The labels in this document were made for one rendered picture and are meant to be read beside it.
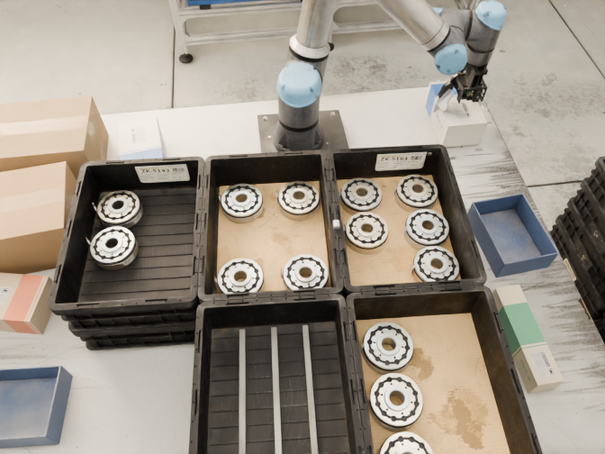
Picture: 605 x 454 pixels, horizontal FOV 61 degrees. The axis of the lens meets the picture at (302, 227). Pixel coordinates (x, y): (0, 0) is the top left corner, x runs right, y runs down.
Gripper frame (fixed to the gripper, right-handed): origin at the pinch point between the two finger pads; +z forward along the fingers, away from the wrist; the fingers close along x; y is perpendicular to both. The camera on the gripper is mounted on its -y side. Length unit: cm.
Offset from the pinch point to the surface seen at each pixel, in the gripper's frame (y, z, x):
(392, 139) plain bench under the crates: 3.4, 7.4, -19.8
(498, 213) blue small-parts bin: 36.2, 6.8, 3.1
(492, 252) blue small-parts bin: 51, 2, -5
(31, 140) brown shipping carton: 7, -8, -123
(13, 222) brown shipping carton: 34, -8, -122
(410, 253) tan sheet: 53, -6, -29
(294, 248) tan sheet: 48, -6, -56
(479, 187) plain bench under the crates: 26.0, 7.2, 1.1
